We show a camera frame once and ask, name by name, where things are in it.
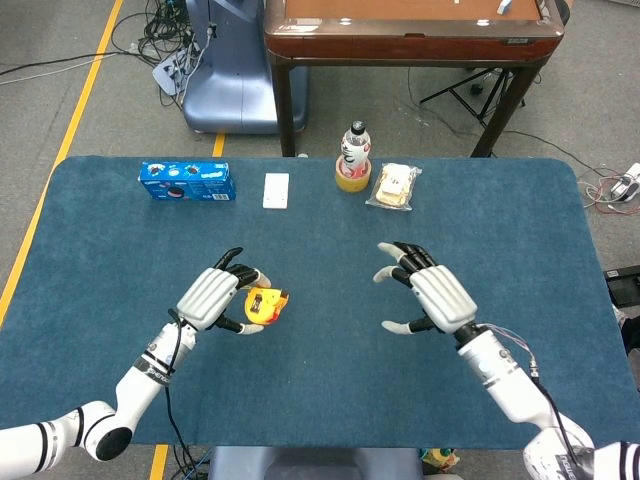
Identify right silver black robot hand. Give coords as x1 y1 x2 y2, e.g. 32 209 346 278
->
372 241 479 335

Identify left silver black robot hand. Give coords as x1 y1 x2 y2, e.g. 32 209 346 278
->
175 246 273 336

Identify yellow tape measure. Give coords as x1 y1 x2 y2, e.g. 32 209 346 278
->
243 286 290 327

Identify yellow adhesive tape roll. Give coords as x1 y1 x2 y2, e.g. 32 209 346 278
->
334 155 373 194

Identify blue Oreo cookie box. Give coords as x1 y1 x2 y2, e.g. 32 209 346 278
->
138 160 237 202

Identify clear bagged cracker packet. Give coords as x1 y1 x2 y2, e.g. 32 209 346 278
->
364 162 423 212

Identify white rectangular plastic block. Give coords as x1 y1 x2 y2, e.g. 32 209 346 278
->
262 172 291 210

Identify blue felt table cover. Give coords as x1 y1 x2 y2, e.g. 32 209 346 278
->
0 155 640 449

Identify yellow toy figure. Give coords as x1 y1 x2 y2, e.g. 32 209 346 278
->
419 447 461 474

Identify pink white drink bottle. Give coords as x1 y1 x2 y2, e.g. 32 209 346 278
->
340 120 373 180

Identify black flat device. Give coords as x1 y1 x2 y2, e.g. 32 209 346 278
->
602 267 640 307

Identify grey-blue robot torso base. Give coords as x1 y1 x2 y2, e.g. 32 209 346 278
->
207 446 424 480

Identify black tripod stand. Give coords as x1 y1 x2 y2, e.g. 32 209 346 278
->
418 67 527 129

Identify white power strip with plugs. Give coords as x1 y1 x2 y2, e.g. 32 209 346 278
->
152 49 194 96

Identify brown wooden mahjong table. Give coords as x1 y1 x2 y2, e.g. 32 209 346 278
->
263 0 566 159

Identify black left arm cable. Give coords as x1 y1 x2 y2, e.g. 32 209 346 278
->
164 308 201 480

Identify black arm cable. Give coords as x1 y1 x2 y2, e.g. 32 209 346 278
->
529 359 586 480
164 308 201 480

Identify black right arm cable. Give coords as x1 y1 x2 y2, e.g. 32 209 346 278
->
529 359 586 480

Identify white power strip red wires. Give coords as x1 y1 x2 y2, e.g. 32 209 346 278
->
609 162 640 201

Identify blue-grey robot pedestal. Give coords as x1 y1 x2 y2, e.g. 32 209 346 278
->
182 0 309 135

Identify tangle of black floor cables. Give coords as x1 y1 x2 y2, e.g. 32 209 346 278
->
109 0 201 109

